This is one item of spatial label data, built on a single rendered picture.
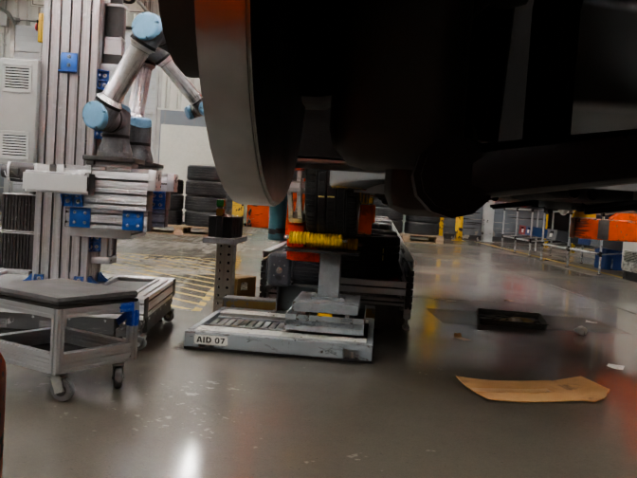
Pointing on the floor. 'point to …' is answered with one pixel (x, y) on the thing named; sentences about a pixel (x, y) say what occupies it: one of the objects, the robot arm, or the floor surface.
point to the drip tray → (512, 317)
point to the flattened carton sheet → (537, 390)
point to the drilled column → (224, 273)
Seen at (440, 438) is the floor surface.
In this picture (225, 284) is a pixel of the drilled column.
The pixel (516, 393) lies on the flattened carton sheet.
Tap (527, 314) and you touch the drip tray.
